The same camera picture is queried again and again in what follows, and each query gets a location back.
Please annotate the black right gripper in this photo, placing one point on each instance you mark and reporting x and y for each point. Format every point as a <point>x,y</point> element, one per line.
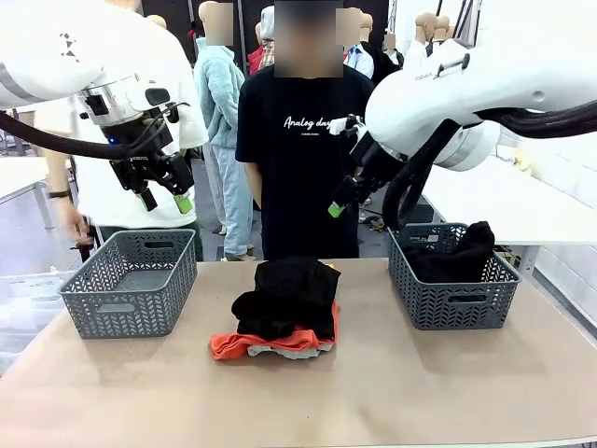
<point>378,163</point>

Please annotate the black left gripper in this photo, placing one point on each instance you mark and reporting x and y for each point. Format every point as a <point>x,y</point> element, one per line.
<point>149,165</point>

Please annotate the black garment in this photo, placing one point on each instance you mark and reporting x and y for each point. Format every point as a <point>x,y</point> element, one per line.
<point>452,261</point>
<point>289,294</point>

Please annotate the orange garment with yellow print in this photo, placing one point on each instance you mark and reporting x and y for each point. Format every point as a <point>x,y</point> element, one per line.
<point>228,345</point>

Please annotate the light grey garment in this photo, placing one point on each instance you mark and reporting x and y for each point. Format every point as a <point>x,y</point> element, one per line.
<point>289,353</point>

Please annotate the white-shirt person's forearm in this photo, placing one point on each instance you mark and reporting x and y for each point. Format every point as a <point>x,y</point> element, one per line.
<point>58,177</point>

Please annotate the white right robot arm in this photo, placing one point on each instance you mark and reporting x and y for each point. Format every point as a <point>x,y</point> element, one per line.
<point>513,56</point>

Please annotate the white-shirt person's hand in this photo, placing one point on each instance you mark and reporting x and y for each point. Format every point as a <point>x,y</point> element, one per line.
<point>77,226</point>

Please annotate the person in black T-shirt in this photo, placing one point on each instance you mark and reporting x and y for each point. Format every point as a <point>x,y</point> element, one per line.
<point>298,186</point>

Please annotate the black wristwatch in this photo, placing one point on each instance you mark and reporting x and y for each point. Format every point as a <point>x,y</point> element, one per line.
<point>58,194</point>

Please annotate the grey plastic lattice basket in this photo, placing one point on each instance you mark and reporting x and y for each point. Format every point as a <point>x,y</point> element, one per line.
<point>448,303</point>
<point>130,308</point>

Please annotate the mannequin in blue fleece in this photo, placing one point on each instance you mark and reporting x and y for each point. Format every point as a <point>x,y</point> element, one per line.
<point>219,93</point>

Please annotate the mannequin in pale blue shirt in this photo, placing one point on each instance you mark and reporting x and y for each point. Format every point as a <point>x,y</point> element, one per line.
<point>359,60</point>

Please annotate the white table with metal leg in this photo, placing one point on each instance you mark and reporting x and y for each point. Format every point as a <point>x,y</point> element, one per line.
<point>18,175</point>

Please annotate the mannequin in white shirt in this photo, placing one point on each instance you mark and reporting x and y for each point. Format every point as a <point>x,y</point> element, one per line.
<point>415,53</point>

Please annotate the mannequin in red garment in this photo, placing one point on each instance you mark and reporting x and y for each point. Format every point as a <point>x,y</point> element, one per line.
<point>254,60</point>

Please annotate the clear plastic storage box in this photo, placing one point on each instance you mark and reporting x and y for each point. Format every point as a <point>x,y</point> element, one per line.
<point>28,289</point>

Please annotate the white side table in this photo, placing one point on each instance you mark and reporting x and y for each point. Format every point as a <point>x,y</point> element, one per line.
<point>513,210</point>

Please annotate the mannequin in cream shirt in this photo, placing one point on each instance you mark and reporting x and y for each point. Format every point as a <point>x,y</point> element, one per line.
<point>158,22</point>

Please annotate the cream object on side table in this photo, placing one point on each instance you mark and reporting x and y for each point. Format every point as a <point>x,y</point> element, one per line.
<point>523,161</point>

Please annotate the mannequin in plaid hooded shirt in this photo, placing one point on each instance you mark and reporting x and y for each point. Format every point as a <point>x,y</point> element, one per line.
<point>267,28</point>

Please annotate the mannequin in black jacket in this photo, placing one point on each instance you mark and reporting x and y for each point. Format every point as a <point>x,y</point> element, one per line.
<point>443,28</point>

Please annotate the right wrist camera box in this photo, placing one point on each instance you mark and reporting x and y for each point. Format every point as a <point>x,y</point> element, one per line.
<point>342,125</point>

